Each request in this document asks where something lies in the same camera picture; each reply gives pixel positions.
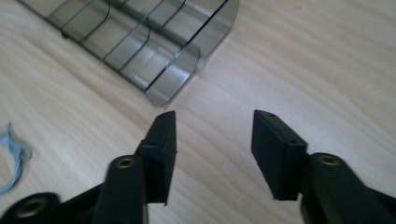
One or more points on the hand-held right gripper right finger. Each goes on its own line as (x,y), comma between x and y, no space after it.
(280,155)

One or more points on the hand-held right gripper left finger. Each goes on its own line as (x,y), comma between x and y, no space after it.
(158,155)

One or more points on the smoky transparent tiered organizer rack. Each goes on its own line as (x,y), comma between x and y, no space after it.
(146,40)

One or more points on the light blue elastic band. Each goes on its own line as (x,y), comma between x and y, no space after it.
(17,152)

